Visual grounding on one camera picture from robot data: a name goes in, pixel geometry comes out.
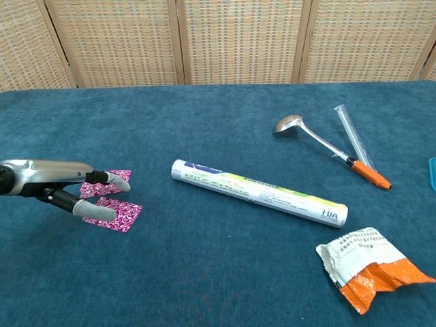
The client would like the pink patterned card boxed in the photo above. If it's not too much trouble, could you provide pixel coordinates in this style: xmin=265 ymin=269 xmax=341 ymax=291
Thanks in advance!
xmin=79 ymin=169 xmax=133 ymax=200
xmin=82 ymin=196 xmax=143 ymax=234

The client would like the clear plastic tube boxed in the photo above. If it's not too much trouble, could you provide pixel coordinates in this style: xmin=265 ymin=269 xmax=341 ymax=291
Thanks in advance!
xmin=333 ymin=104 xmax=377 ymax=171

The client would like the teal table cloth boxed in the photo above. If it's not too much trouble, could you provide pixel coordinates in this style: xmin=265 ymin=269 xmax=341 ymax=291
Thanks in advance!
xmin=0 ymin=80 xmax=436 ymax=327

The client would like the white orange snack wrapper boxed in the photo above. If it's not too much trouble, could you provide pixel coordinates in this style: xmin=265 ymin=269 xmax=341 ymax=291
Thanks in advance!
xmin=315 ymin=227 xmax=436 ymax=306

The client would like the metal ladle orange handle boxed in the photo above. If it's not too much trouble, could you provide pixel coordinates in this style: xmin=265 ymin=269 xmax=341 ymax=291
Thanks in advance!
xmin=272 ymin=114 xmax=393 ymax=191

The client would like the white printed cylinder tube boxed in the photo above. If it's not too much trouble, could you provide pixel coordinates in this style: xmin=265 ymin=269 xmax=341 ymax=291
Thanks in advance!
xmin=170 ymin=159 xmax=349 ymax=229

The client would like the woven folding screen panel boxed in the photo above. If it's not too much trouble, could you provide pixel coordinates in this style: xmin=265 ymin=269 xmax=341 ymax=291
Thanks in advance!
xmin=0 ymin=0 xmax=78 ymax=92
xmin=298 ymin=0 xmax=436 ymax=84
xmin=175 ymin=0 xmax=313 ymax=85
xmin=410 ymin=44 xmax=436 ymax=82
xmin=44 ymin=0 xmax=187 ymax=89

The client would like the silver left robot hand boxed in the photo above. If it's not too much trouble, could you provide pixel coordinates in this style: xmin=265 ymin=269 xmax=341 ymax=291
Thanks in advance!
xmin=0 ymin=158 xmax=131 ymax=221

